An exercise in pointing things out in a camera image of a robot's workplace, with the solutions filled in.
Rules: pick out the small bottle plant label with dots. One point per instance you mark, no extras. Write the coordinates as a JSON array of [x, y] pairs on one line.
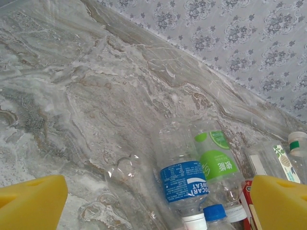
[[268, 158]]

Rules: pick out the clear crushed plastic bottle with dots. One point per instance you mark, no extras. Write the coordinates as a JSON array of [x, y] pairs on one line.
[[124, 175]]

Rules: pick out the amber bottle red label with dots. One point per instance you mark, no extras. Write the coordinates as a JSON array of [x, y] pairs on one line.
[[247, 208]]

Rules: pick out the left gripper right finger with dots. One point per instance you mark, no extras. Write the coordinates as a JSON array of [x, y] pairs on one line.
[[283, 206]]

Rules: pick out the clear bottle blue cap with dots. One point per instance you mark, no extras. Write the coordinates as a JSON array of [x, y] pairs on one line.
[[214, 212]]

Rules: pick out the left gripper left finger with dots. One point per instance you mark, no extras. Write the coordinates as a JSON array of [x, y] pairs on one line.
[[31, 203]]

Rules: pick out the green label clear bottle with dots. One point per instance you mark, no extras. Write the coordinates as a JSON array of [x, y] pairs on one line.
[[216, 163]]

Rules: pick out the blue Pocari label bottle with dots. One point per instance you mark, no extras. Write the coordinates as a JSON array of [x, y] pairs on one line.
[[182, 182]]

